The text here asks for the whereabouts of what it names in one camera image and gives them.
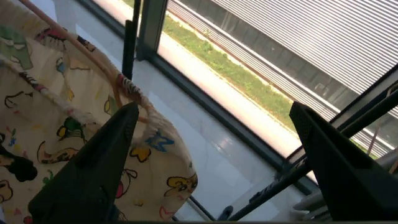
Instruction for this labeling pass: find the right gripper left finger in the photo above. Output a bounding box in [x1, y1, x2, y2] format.
[27, 101, 140, 223]

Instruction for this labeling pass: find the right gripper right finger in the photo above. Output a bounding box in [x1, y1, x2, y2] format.
[289, 101, 398, 222]

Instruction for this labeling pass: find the cream printed garment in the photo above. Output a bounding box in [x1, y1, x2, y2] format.
[0, 0, 199, 224]

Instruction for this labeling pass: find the black clothes rack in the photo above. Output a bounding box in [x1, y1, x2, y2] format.
[121, 0, 398, 222]

